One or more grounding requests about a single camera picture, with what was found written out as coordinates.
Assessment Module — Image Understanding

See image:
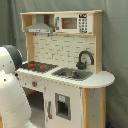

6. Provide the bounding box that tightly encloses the white cupboard door with dispenser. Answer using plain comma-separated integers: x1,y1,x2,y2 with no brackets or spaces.
45,82,82,128

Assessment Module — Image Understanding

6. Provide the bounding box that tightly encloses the grey range hood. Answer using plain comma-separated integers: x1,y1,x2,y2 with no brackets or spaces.
25,15,53,34

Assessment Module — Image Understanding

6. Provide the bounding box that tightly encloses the grey backdrop curtain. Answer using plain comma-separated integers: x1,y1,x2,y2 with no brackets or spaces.
0,0,128,128

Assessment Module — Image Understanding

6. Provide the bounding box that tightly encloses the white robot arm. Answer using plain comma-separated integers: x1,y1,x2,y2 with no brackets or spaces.
0,45,37,128

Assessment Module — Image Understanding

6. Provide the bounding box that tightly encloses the wooden toy kitchen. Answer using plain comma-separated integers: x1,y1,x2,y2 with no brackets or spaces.
18,10,115,128

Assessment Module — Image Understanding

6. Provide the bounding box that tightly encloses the grey toy sink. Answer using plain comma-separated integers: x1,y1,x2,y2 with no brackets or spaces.
52,67,92,81

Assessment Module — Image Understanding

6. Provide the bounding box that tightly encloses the black toy stovetop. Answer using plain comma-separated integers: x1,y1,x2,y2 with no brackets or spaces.
21,61,56,73

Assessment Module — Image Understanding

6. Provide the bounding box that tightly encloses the black toy faucet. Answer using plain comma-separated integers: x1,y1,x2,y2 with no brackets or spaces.
76,50,94,70

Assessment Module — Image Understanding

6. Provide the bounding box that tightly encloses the white toy microwave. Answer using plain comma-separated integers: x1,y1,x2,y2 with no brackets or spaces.
55,14,93,33

